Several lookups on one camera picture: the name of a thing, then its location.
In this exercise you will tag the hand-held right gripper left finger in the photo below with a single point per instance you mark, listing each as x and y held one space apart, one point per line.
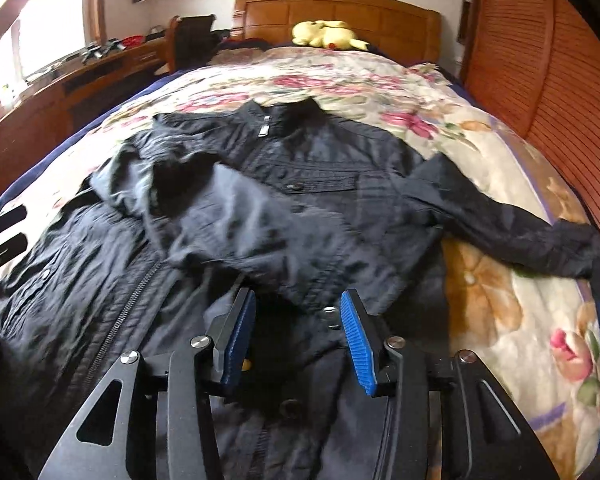
237 340

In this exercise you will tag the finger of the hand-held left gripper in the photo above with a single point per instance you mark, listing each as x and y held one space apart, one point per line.
5 240

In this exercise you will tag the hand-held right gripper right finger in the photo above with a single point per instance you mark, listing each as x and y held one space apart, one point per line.
358 347

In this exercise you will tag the black jacket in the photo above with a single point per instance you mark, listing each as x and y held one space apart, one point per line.
260 210

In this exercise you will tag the wooden chair with dark clothes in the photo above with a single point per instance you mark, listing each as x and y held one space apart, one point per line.
190 40

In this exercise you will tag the wooden desk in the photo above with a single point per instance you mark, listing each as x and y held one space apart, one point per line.
45 105

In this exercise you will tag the floral blanket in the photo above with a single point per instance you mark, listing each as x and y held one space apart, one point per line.
490 290

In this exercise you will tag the window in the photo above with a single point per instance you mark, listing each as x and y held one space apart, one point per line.
25 25

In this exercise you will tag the red object on desk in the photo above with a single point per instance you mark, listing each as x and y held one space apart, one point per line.
132 40

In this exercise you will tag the yellow plush toy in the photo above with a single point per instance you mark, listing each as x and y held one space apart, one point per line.
327 34

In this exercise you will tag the wooden bed headboard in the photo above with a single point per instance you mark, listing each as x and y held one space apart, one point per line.
360 20

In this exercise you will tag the wooden louvered wardrobe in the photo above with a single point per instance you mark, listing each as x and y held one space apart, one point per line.
545 60

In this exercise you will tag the dark open wall niche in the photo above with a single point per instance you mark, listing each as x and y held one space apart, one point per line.
467 0

